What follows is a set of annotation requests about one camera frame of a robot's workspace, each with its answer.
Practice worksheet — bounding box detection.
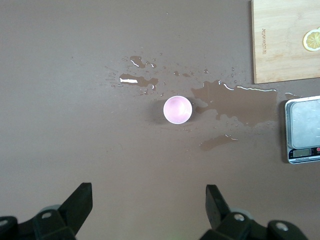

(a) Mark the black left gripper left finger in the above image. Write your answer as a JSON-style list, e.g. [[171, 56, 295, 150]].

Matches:
[[0, 182, 94, 240]]

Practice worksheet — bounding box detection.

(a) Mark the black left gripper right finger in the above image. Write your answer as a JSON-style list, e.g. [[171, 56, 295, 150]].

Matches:
[[199, 184, 306, 240]]

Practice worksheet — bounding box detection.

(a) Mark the pink plastic cup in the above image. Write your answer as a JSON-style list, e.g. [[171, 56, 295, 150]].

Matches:
[[163, 95, 193, 125]]

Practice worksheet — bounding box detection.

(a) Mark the brown table cover mat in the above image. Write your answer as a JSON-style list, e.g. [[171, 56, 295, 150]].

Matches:
[[0, 0, 320, 240]]

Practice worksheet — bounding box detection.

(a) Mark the silver digital kitchen scale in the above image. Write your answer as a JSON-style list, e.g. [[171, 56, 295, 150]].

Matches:
[[284, 95, 320, 165]]

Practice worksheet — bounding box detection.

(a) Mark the bamboo cutting board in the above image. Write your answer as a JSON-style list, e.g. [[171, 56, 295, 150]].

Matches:
[[251, 0, 320, 85]]

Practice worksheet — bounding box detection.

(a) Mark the lemon slice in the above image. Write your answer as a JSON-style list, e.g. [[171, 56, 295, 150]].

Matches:
[[302, 29, 320, 52]]

